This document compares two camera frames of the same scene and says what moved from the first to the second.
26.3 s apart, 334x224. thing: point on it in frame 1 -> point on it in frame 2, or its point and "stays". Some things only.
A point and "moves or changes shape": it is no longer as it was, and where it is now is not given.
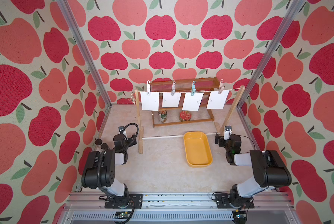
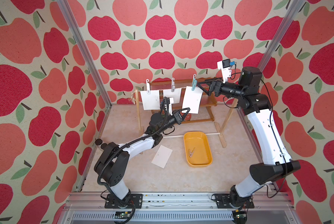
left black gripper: x=129 y=140 -> x=178 y=118
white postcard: x=169 y=101 moves or changes shape
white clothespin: x=148 y=87 stays
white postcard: x=217 y=101 -> x=162 y=156
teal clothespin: x=193 y=89 moves or changes shape
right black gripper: x=220 y=139 -> x=218 y=84
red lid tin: x=184 y=115 stays
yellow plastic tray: x=198 y=151 stays
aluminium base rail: x=181 y=207 stays
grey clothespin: x=173 y=88 moves or changes shape
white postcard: x=191 y=103 moves or changes shape
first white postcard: x=150 y=102 stays
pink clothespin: x=221 y=87 moves or changes shape
